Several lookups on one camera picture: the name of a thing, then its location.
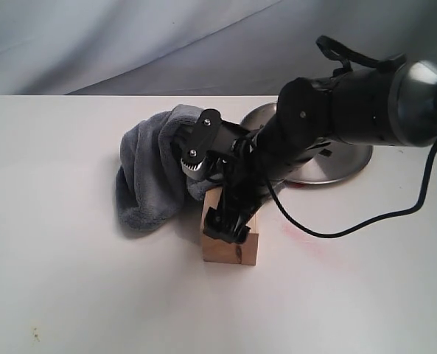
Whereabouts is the flat black ribbon cable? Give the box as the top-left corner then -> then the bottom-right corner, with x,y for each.
315,35 -> 407,74

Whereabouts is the wrist camera with black bracket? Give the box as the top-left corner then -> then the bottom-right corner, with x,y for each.
181,108 -> 250,181

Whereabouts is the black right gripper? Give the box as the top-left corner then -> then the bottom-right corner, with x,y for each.
203,162 -> 277,244

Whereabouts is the grey fleece cloth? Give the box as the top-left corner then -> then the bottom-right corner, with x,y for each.
115,105 -> 214,235

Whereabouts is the pale wooden cube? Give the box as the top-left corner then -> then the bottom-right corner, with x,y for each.
200,187 -> 259,266

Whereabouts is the round steel plate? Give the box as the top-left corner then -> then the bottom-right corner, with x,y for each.
240,102 -> 374,185

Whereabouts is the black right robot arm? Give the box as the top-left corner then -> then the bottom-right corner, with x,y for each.
200,61 -> 437,244

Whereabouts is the white backdrop sheet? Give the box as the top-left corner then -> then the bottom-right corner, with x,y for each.
0,1 -> 437,95

